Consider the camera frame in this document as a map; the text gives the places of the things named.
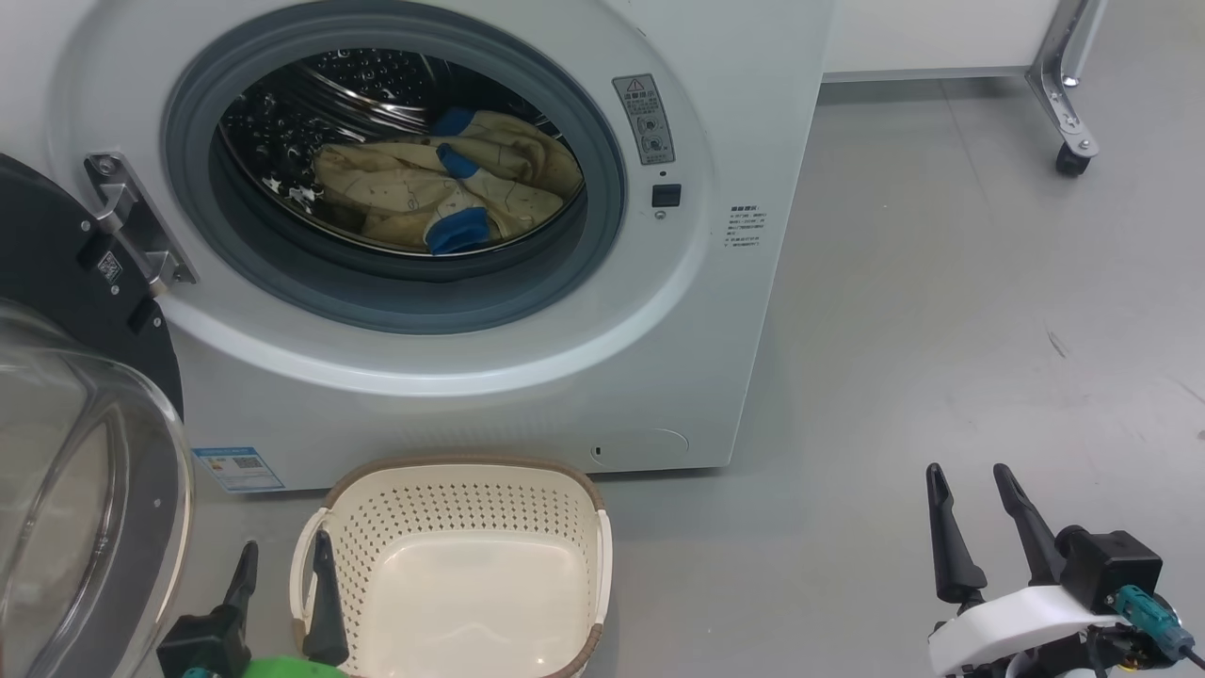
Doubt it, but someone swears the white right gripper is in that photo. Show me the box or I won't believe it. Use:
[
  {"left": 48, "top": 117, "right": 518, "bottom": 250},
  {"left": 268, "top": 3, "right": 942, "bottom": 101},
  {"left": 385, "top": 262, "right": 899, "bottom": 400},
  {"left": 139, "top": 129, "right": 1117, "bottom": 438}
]
[{"left": 925, "top": 461, "right": 1131, "bottom": 677}]

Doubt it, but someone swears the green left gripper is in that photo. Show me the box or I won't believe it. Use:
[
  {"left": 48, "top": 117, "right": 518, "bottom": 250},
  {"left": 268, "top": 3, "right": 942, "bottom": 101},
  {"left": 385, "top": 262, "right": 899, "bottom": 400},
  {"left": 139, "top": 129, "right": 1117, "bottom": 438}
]
[{"left": 223, "top": 529, "right": 351, "bottom": 678}]

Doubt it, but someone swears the round dark washer door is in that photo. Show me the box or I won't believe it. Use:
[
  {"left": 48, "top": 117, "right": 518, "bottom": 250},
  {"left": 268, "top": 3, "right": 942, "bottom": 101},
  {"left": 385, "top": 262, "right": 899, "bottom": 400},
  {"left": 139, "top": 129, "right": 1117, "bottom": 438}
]
[{"left": 0, "top": 153, "right": 196, "bottom": 678}]

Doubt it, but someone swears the white front-load washing machine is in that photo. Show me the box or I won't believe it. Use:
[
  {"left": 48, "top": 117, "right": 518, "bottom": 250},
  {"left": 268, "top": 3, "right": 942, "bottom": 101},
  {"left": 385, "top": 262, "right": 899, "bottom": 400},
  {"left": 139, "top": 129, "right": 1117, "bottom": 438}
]
[{"left": 0, "top": 0, "right": 834, "bottom": 492}]

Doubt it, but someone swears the steel washing machine drum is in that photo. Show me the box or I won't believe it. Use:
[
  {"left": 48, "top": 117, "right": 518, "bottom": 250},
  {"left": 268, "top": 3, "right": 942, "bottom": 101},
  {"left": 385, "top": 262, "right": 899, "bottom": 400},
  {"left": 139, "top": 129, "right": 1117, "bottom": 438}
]
[{"left": 218, "top": 47, "right": 586, "bottom": 257}]

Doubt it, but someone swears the blue energy label sticker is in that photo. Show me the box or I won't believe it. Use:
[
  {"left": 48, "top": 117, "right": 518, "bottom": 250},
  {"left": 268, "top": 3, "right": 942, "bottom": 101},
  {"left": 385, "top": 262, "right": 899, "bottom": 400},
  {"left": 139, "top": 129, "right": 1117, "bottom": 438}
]
[{"left": 193, "top": 445, "right": 285, "bottom": 494}]

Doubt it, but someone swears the cream perforated laundry basket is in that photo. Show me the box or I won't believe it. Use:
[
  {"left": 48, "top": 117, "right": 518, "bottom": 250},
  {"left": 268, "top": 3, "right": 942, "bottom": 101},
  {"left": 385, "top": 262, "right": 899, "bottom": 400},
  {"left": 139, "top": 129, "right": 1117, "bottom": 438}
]
[{"left": 289, "top": 457, "right": 613, "bottom": 678}]

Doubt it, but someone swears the oval filter access cover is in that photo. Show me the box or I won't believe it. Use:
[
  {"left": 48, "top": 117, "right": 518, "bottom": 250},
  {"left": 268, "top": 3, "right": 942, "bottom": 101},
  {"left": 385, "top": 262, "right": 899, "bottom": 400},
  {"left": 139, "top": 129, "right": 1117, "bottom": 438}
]
[{"left": 588, "top": 428, "right": 690, "bottom": 469}]

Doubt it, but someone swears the small black text label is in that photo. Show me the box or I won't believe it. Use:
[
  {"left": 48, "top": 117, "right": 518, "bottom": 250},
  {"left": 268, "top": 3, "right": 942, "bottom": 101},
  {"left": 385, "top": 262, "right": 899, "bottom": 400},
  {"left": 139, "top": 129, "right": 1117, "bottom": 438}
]
[{"left": 725, "top": 204, "right": 768, "bottom": 250}]

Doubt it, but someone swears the grey warning sticker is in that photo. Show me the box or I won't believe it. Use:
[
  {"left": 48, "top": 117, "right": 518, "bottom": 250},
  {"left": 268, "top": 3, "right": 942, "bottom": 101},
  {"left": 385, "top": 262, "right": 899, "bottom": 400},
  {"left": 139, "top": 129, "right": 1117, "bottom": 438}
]
[{"left": 612, "top": 73, "right": 676, "bottom": 167}]

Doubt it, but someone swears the teal right camera connector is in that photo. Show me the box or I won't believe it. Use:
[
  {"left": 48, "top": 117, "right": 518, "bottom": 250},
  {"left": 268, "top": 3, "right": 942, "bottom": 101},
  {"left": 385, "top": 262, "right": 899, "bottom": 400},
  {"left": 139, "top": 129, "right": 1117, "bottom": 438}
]
[{"left": 1116, "top": 584, "right": 1205, "bottom": 670}]

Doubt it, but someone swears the silver door hinge bracket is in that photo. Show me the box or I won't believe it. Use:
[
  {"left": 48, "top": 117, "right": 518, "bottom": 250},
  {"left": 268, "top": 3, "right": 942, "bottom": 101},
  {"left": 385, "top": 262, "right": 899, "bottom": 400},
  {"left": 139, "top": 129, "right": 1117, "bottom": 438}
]
[{"left": 83, "top": 153, "right": 199, "bottom": 298}]

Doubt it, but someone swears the silver metal frame leg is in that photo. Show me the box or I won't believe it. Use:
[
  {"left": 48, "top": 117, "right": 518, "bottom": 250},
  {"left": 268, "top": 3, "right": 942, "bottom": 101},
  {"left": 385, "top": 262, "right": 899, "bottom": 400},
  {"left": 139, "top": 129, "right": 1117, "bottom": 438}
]
[{"left": 1026, "top": 0, "right": 1112, "bottom": 159}]

